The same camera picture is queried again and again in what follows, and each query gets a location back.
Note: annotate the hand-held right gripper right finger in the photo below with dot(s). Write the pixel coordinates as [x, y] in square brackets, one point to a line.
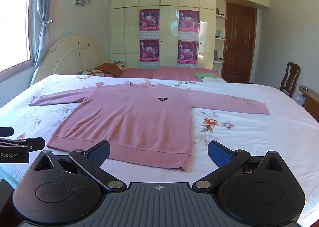
[219, 154]

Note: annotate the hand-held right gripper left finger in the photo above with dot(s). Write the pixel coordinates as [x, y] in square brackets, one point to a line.
[99, 153]

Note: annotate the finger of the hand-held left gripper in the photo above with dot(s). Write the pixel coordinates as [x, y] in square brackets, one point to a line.
[6, 131]
[35, 143]

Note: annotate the pink long-sleeved sweater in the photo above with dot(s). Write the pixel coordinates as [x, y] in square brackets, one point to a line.
[137, 122]

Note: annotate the white floral bed sheet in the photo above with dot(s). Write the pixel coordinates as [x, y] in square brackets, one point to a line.
[249, 142]

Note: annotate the folded white cloth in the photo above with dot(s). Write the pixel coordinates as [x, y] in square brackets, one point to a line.
[214, 80]

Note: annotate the folded green cloth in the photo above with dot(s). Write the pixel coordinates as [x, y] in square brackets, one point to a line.
[205, 75]

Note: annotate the floral patterned pillow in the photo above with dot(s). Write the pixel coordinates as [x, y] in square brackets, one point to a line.
[89, 72]

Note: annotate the orange-brown pillow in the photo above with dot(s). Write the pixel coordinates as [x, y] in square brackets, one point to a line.
[109, 68]

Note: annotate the brown wooden door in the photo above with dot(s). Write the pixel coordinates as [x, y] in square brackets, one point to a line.
[239, 62]

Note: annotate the cream round headboard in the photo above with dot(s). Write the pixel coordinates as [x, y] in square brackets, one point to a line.
[72, 55]

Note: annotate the small shelf ornament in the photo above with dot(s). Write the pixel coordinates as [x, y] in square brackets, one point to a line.
[217, 55]

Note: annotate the pink bed cover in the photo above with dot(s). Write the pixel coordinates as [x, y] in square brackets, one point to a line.
[162, 72]

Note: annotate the dark wooden chair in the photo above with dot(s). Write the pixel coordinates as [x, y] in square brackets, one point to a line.
[290, 77]

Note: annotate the brown wooden furniture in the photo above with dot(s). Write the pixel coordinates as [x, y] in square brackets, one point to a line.
[310, 100]

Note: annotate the window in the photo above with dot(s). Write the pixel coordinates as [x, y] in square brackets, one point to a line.
[15, 22]

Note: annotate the metal curtain tieback hook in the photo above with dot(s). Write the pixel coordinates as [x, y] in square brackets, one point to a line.
[47, 21]

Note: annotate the purple wall poster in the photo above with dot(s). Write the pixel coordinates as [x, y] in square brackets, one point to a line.
[149, 52]
[188, 22]
[187, 52]
[149, 21]

